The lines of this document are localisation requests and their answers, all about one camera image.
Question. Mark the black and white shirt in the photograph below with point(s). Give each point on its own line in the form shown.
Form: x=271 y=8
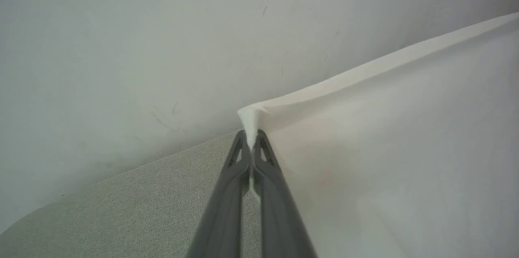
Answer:
x=405 y=148

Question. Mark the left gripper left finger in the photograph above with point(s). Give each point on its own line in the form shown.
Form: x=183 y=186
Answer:
x=227 y=209

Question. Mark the grey textured fabric mat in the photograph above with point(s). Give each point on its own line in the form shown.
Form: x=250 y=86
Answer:
x=121 y=217

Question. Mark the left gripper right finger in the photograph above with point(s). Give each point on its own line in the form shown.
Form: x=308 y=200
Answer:
x=279 y=217

